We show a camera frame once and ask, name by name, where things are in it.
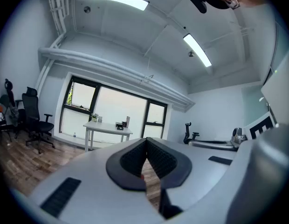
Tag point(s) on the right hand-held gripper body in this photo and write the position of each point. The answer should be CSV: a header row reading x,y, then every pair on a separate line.
x,y
259,127

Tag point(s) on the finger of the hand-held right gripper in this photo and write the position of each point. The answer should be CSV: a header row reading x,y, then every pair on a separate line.
x,y
212,145

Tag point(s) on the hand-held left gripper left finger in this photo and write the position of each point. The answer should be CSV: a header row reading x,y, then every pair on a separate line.
x,y
93,185

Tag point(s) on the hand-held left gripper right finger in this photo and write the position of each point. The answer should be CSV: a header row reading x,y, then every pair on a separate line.
x,y
200,171

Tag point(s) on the brown cardboard organiser box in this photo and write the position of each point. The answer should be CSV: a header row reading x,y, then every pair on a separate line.
x,y
124,124

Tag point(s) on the black ergonomic chair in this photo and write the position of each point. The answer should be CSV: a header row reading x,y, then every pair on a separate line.
x,y
188,133

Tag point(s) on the person's white shirt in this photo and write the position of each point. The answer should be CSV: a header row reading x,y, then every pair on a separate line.
x,y
282,90

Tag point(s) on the white table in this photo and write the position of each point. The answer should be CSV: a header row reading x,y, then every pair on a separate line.
x,y
107,127

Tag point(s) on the small potted plant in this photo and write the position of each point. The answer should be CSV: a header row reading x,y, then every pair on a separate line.
x,y
94,117

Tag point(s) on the black-framed window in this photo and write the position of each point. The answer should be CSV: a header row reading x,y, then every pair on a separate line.
x,y
121,106

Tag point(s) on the small ceiling sprinkler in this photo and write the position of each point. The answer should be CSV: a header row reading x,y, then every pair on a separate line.
x,y
191,54

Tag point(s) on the black office chair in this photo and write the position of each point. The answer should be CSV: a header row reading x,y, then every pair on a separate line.
x,y
33,111

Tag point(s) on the grey chair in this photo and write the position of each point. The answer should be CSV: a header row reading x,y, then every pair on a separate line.
x,y
2,125

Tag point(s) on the chair draped with clothes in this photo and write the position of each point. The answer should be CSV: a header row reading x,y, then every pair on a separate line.
x,y
12,106

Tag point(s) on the round smoke detector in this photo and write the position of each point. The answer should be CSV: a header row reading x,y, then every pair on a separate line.
x,y
87,9

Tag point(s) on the white ceiling pipes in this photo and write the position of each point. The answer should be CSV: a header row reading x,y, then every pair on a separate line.
x,y
58,10

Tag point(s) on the white duct hanger bracket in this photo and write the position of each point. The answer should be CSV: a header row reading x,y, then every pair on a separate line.
x,y
146,78

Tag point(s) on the large white duct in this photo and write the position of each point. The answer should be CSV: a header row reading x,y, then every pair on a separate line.
x,y
116,69

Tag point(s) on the black head camera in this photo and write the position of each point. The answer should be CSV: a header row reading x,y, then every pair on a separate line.
x,y
197,0

